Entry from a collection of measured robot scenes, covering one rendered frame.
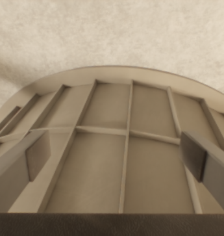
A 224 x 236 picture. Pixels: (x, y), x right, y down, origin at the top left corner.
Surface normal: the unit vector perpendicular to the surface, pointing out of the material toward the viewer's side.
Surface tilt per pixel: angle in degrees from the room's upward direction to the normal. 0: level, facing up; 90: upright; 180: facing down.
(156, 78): 0
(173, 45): 0
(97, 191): 90
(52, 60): 0
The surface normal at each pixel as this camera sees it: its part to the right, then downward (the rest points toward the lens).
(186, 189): 0.19, -0.74
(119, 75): -0.13, 0.63
